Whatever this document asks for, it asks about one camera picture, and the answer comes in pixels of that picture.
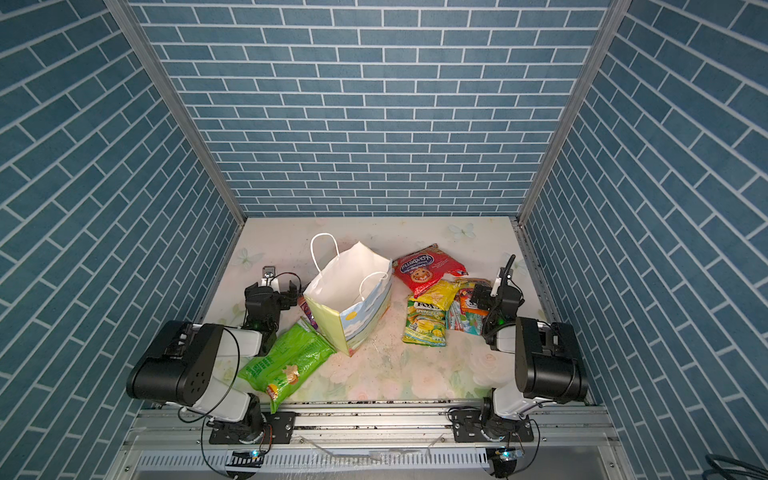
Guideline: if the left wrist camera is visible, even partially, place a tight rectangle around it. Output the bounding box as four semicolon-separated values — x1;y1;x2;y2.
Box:
260;265;279;291

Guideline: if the orange yellow snack packet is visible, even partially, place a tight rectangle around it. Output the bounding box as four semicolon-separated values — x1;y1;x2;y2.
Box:
456;278;491;321

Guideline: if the white green paper bag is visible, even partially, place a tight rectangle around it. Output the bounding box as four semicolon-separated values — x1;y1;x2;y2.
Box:
304;242;393;357

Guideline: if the aluminium mounting rail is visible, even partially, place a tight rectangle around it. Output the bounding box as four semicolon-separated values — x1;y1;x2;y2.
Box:
108;401;632;479

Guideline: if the purple Fox's candy bag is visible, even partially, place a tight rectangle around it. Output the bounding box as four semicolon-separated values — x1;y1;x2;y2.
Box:
297;296;319;330

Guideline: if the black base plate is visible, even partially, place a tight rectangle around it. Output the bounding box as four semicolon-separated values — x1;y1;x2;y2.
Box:
446;406;534;443
209;411;296;445

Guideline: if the red snack packet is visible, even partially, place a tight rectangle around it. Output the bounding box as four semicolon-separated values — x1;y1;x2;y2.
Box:
392;243;468;298

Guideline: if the black cable bottom right corner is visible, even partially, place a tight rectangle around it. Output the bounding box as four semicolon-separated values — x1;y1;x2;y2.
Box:
703;453;768;480

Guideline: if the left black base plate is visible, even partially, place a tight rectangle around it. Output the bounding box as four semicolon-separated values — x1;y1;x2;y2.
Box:
209;411;296;445

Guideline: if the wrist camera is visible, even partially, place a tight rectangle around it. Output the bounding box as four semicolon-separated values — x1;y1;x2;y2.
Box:
260;265;279;291
490;273;504;298

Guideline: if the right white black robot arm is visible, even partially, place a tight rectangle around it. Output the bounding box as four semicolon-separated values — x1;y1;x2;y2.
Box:
471;283;589;441

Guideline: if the green yellow lemon candy bag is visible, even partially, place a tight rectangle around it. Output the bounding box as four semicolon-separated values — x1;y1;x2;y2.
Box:
402;299;447;347

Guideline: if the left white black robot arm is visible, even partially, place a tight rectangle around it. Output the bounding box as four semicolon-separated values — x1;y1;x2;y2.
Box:
126;278;300;445

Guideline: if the bright green snack packet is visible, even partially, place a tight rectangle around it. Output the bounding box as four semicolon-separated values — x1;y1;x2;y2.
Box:
238;318;336;414

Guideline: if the floral table mat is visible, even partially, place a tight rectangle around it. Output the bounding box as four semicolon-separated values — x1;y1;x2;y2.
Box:
203;217;545;403

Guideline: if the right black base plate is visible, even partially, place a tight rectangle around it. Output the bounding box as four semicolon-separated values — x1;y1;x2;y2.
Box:
446;406;534;443

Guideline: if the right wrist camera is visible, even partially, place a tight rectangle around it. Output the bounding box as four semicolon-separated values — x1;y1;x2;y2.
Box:
490;273;504;298

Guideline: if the teal Fox's candy bag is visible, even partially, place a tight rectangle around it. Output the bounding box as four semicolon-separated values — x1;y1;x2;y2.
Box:
446;297;488;335

